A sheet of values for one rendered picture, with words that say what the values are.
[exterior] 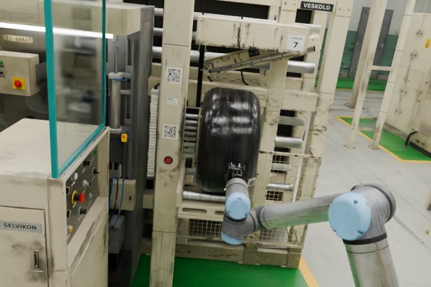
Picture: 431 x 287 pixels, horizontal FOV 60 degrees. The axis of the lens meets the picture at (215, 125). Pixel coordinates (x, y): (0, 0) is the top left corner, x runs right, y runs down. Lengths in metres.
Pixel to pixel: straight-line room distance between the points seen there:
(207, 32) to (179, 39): 0.29
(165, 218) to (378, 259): 1.31
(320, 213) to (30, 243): 1.00
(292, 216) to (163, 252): 1.05
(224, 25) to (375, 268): 1.41
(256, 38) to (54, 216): 1.32
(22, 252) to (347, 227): 1.09
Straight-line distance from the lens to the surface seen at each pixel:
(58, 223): 1.43
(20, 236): 1.51
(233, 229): 1.48
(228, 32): 2.06
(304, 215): 1.37
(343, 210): 1.07
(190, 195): 1.97
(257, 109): 1.83
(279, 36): 2.09
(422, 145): 6.40
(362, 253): 1.10
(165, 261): 2.31
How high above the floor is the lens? 1.88
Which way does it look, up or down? 19 degrees down
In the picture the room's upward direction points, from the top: 6 degrees clockwise
